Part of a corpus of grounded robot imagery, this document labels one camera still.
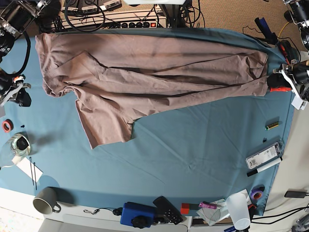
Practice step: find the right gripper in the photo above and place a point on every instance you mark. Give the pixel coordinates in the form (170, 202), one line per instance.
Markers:
(6, 82)

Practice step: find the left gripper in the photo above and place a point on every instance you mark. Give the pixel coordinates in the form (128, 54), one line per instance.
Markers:
(295, 75)

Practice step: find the pink T-shirt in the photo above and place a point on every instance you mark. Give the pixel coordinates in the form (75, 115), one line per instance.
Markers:
(118, 78)

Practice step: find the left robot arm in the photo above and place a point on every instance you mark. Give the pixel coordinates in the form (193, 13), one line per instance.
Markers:
(298, 14)

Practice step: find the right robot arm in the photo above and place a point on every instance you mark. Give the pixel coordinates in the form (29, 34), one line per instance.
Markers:
(14, 20)

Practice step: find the orange black clamp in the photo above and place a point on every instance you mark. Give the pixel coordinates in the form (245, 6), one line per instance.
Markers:
(290, 53)

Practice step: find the red tape roll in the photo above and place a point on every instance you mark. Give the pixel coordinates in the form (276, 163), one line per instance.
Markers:
(7, 126)

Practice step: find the blue black tool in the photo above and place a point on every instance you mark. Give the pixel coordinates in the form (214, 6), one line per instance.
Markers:
(270, 37)

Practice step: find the gold AA battery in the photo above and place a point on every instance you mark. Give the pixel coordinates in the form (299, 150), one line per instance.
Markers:
(271, 126)

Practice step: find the black zip tie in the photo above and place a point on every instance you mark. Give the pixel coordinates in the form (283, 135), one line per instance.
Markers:
(33, 172)

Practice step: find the white paper card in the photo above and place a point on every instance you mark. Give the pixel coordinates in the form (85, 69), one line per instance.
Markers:
(24, 165)

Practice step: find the clear plastic case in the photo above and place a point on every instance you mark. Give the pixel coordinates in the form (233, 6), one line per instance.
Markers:
(265, 155)

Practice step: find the black white marker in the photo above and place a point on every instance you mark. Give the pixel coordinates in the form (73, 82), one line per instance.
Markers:
(264, 167)

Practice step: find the grey ceramic mug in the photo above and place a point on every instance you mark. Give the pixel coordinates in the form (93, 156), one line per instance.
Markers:
(46, 202)

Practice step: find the blue table cloth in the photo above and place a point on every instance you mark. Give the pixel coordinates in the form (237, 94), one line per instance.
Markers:
(187, 155)

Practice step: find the purple tape roll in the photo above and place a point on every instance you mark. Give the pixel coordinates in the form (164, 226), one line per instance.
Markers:
(257, 192)

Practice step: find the black phone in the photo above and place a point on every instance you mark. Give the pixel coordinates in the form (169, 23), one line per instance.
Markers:
(295, 194)

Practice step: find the translucent plastic cup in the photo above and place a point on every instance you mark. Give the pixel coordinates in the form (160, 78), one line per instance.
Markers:
(238, 210)

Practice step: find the black power strip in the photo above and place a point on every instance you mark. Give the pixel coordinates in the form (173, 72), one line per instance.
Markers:
(144, 24)

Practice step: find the purple tube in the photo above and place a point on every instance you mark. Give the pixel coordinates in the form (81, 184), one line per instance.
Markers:
(208, 205)

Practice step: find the red black block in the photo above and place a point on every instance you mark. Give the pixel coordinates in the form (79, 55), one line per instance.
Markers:
(187, 208)

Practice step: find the blue box with knob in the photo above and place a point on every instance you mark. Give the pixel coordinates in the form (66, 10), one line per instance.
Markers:
(137, 215)

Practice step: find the black remote control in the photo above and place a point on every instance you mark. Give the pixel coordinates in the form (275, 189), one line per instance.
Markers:
(166, 208)

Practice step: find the orange handled screwdriver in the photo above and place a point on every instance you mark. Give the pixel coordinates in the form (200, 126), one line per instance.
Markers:
(280, 89)

